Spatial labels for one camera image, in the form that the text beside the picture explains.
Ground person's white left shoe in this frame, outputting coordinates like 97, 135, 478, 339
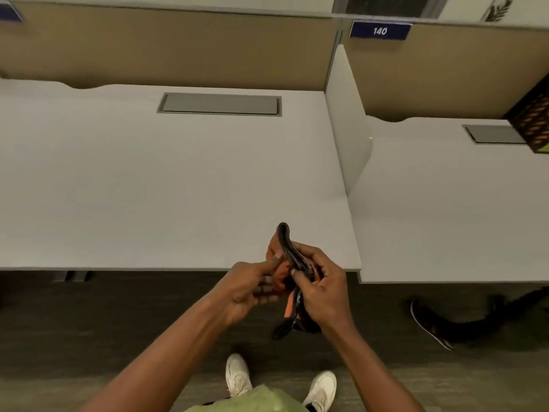
225, 353, 254, 398

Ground dark glass panel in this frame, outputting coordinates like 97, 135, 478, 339
332, 0, 451, 19

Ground blue desk sign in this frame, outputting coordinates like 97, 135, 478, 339
349, 20, 413, 41
0, 2, 25, 24

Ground wide beige partition panel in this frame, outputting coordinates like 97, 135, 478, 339
0, 0, 342, 92

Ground person's right hand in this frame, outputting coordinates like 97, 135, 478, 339
290, 243, 355, 338

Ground white desk divider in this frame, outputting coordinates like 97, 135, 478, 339
325, 44, 374, 196

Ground person's white right shoe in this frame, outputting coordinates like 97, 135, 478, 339
302, 371, 338, 412

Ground black and orange strap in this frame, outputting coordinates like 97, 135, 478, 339
265, 222, 325, 342

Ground person's white shoe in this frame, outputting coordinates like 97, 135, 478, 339
302, 371, 338, 412
225, 353, 254, 398

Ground long grey cable cover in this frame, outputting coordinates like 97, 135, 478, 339
157, 92, 283, 117

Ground person's right forearm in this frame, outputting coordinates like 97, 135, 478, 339
325, 318, 426, 412

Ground dark orange-patterned box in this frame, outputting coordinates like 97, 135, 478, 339
503, 83, 549, 155

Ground person's green garment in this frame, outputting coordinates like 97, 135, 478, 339
184, 385, 310, 412

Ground person's left hand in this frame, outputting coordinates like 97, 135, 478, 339
214, 253, 285, 327

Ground person's left forearm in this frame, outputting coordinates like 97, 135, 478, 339
78, 295, 236, 412

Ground leaf print picture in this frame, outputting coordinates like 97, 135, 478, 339
478, 0, 514, 23

